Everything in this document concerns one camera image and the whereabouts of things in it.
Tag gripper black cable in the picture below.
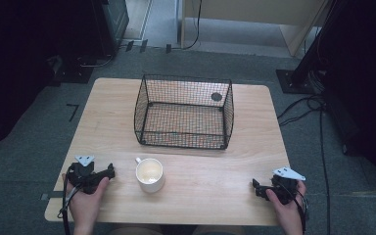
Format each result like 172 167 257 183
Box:
287 182 310 235
57 165 81 235

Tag black stand base plate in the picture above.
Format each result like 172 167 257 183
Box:
275 68 326 96

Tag white cup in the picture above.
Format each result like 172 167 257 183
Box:
134 157 165 195

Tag black floor stand base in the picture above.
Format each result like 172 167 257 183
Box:
47 54 96 86

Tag dark cabinet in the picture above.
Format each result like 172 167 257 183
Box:
89 0 130 57

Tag long black floor cable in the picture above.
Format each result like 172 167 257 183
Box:
318 104 332 235

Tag hanging black cable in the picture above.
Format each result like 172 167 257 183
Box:
170 0 204 52

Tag black wire basket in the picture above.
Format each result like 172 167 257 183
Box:
133 73 236 152

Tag person's left hand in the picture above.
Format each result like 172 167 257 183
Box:
61 173 111 227

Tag curved black floor cable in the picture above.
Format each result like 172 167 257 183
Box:
77 45 128 69

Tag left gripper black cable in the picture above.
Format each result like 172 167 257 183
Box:
57 165 81 235

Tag beige wooden furniture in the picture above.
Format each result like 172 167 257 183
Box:
178 0 329 58

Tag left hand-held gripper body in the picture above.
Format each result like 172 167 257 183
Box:
67 155 110 195

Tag grey tape strip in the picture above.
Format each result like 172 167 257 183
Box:
40 191 66 202

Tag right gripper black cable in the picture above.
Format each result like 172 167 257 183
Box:
287 182 310 235

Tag person's right hand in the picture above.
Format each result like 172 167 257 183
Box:
265 179 308 230

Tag looped black floor cables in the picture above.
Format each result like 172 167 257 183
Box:
276 93 325 128

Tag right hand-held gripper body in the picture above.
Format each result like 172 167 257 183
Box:
259 166 307 207

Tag black slanted stand post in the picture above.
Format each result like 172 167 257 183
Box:
288 0 344 87

